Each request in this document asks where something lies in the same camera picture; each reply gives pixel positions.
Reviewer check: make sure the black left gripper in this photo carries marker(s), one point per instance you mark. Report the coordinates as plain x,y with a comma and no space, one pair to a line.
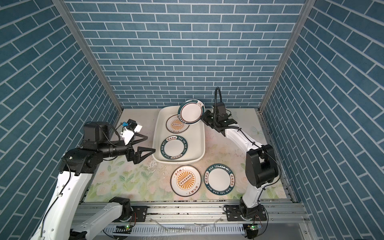
131,156

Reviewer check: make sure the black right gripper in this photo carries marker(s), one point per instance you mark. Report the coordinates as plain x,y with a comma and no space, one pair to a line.
205,116

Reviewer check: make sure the green rim plate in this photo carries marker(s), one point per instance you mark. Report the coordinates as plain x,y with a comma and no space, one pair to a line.
174,147
191,111
219,179

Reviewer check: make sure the orange sunburst plate back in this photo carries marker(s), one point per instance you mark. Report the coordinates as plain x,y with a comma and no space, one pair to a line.
175,126

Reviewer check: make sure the orange sunburst plate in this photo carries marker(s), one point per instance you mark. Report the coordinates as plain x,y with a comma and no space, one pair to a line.
186,181
175,126

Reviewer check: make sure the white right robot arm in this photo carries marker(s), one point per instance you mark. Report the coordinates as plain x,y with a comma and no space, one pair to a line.
260,168

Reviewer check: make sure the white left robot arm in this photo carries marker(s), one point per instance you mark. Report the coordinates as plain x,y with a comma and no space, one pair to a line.
76,170

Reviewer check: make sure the white plastic bin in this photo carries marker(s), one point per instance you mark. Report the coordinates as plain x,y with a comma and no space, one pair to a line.
195,136

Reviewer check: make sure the orange sunburst plate front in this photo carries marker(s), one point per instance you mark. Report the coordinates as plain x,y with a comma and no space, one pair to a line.
186,181

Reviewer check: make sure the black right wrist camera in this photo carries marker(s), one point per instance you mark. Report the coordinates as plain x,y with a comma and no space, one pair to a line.
220,109

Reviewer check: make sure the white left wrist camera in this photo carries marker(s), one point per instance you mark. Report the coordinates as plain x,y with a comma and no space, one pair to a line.
129,129

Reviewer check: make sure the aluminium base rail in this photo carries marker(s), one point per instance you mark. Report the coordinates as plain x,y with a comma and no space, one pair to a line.
211,219

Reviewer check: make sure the aluminium corner frame right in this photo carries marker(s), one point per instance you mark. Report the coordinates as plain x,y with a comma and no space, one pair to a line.
287,51

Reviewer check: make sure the aluminium corner frame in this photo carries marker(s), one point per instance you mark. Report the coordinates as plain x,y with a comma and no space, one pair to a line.
76,32
287,51

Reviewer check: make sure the aluminium corner frame left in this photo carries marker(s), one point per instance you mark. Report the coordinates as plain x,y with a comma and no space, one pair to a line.
76,32

